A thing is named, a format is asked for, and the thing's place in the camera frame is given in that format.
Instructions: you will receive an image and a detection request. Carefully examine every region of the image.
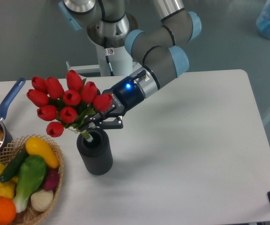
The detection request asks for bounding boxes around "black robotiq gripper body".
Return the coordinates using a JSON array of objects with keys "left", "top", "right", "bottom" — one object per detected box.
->
[{"left": 102, "top": 79, "right": 144, "bottom": 119}]

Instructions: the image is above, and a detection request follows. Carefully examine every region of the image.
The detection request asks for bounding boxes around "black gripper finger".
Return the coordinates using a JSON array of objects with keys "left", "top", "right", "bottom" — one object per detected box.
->
[{"left": 78, "top": 116, "right": 123, "bottom": 132}]

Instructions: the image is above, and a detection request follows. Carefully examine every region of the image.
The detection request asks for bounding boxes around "red tulip bouquet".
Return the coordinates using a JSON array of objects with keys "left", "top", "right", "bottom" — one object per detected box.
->
[{"left": 27, "top": 70, "right": 113, "bottom": 142}]

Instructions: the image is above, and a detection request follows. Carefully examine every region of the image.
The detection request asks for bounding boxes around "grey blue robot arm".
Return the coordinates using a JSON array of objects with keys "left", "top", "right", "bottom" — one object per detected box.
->
[{"left": 59, "top": 0, "right": 202, "bottom": 131}]

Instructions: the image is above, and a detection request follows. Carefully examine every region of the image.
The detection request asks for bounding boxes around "dark grey ribbed vase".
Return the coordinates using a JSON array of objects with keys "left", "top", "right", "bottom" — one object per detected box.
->
[{"left": 76, "top": 128, "right": 113, "bottom": 175}]

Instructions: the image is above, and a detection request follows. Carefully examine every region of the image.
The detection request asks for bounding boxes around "yellow squash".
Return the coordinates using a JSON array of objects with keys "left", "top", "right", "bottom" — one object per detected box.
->
[{"left": 25, "top": 137, "right": 60, "bottom": 169}]

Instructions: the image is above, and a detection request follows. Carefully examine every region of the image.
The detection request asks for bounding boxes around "purple red onion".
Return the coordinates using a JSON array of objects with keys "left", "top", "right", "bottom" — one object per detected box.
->
[{"left": 43, "top": 169, "right": 60, "bottom": 191}]

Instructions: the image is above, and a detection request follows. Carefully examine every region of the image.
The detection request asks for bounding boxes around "green bok choy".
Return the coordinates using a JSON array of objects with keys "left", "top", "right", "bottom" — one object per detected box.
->
[{"left": 13, "top": 155, "right": 47, "bottom": 213}]

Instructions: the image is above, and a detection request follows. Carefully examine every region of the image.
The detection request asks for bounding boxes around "white garlic bulb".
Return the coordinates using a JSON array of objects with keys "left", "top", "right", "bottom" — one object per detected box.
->
[{"left": 31, "top": 189, "right": 53, "bottom": 212}]

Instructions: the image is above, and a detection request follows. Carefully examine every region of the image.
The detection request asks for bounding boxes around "green cucumber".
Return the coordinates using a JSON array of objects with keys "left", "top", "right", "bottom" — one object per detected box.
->
[{"left": 0, "top": 149, "right": 29, "bottom": 182}]

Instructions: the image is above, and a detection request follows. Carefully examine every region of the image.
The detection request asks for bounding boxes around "woven wicker basket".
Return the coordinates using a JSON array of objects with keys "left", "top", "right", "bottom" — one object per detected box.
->
[{"left": 0, "top": 135, "right": 64, "bottom": 225}]

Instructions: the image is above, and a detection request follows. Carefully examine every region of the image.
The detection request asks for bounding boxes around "orange fruit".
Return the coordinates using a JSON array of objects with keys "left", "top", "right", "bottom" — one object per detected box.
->
[{"left": 0, "top": 198, "right": 16, "bottom": 225}]

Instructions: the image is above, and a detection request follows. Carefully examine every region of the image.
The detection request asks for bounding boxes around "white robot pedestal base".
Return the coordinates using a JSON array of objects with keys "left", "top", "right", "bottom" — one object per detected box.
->
[{"left": 65, "top": 13, "right": 145, "bottom": 79}]

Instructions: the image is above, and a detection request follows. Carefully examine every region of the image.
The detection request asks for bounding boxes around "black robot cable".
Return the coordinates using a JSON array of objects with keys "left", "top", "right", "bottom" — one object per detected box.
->
[{"left": 103, "top": 36, "right": 115, "bottom": 76}]

